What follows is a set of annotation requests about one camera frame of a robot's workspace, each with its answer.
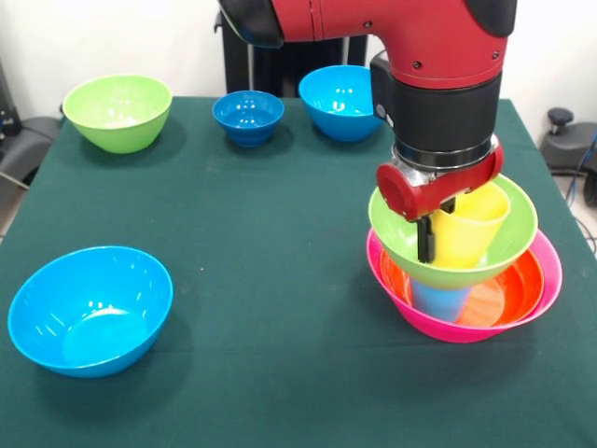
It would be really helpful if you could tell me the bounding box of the black device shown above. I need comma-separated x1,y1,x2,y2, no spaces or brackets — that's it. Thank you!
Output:
0,60,21,141

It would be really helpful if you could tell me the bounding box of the orange plastic bowl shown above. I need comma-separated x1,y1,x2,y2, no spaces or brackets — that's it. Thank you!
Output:
379,249,546,328

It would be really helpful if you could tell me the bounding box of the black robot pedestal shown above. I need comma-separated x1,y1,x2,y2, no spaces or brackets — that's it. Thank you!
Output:
214,8,374,98

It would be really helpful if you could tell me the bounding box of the black equipment with knob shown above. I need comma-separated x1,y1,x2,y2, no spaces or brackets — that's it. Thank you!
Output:
539,107,597,209

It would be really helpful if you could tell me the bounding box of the light blue plastic bowl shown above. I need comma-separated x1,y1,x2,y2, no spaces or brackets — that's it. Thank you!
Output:
298,64,384,143
7,245,174,379

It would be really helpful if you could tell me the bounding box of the blue cable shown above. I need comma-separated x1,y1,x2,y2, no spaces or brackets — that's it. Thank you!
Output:
564,133,597,207

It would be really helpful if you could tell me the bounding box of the small dark blue bowl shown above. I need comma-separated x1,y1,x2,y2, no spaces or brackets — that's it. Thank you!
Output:
212,90,285,148

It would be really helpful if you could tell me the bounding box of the light blue plastic cup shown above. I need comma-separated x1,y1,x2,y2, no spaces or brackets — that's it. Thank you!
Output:
410,278,473,323

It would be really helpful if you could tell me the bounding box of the dark green tablecloth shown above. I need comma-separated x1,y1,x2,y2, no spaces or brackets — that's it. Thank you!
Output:
0,96,597,448

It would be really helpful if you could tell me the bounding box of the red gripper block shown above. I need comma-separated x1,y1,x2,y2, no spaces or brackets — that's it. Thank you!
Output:
375,138,506,265

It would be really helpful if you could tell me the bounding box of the large pink plastic bowl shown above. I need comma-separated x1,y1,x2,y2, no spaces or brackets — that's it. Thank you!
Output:
366,227,563,344

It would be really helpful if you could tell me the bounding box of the yellow plastic cup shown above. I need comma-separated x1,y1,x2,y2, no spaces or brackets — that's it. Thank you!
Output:
428,181,513,271

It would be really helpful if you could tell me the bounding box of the green plastic bowl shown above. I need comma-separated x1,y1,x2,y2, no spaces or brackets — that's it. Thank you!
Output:
62,73,174,155
368,175,539,291

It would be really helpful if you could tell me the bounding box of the grey chair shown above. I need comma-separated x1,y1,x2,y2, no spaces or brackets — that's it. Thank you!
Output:
0,116,62,190

